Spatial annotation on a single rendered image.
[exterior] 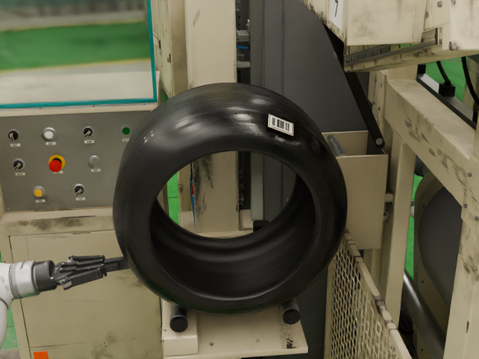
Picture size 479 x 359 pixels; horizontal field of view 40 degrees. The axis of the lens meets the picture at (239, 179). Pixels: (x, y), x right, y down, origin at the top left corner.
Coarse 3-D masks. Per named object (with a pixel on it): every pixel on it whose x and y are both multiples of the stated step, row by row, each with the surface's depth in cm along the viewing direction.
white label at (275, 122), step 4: (272, 116) 145; (272, 120) 144; (276, 120) 144; (280, 120) 145; (284, 120) 145; (268, 124) 142; (272, 124) 143; (276, 124) 143; (280, 124) 144; (284, 124) 145; (288, 124) 145; (292, 124) 146; (276, 128) 142; (280, 128) 143; (284, 128) 144; (288, 128) 144; (292, 128) 145; (284, 132) 143; (288, 132) 143; (292, 132) 144
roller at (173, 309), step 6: (174, 306) 166; (174, 312) 164; (180, 312) 164; (186, 312) 166; (174, 318) 162; (180, 318) 162; (186, 318) 163; (174, 324) 162; (180, 324) 162; (186, 324) 163; (174, 330) 163; (180, 330) 163
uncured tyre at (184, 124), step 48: (192, 96) 154; (240, 96) 150; (192, 144) 142; (240, 144) 143; (288, 144) 145; (144, 192) 146; (336, 192) 152; (144, 240) 151; (192, 240) 183; (240, 240) 185; (288, 240) 183; (336, 240) 157; (192, 288) 159; (240, 288) 175; (288, 288) 160
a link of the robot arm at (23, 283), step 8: (16, 264) 164; (24, 264) 164; (32, 264) 163; (16, 272) 162; (24, 272) 161; (32, 272) 162; (16, 280) 161; (24, 280) 161; (32, 280) 161; (16, 288) 161; (24, 288) 161; (32, 288) 161; (16, 296) 162; (24, 296) 163
